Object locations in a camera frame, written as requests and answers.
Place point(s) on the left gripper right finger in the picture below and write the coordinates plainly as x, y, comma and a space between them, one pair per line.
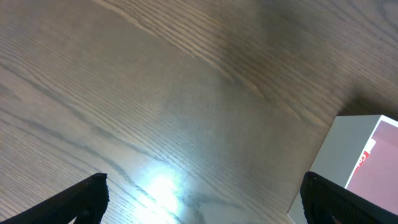
326, 202

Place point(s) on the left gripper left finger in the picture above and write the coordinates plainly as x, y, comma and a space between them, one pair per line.
84, 202

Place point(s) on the white box with pink interior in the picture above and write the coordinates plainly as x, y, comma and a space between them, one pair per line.
376, 179

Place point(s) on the red green toothpaste tube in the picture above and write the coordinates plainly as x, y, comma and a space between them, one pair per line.
365, 154

